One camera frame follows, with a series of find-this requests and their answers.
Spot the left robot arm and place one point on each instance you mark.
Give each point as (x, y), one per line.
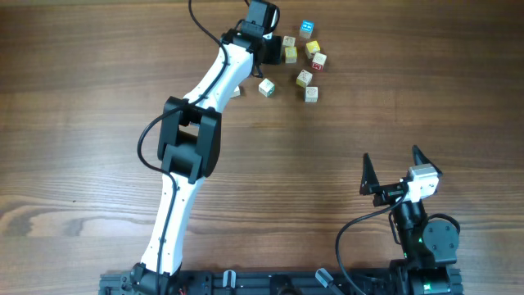
(188, 149)

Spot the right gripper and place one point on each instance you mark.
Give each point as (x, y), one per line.
(386, 192)

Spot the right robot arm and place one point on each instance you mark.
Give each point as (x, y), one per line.
(430, 242)

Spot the white teal block centre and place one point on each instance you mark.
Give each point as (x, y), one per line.
(266, 87)

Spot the white block lower right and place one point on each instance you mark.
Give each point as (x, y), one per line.
(311, 94)

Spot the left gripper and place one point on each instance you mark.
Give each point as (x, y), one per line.
(277, 55)

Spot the blue block top right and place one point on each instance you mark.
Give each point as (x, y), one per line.
(306, 29)

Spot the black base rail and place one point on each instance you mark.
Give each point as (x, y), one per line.
(371, 281)

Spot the white block upper middle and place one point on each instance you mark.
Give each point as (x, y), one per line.
(288, 41)

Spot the yellow sided picture block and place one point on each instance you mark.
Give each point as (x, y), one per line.
(304, 78)

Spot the white block lower left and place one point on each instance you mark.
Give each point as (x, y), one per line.
(236, 92)

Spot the red M block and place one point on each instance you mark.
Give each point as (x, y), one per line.
(319, 61)

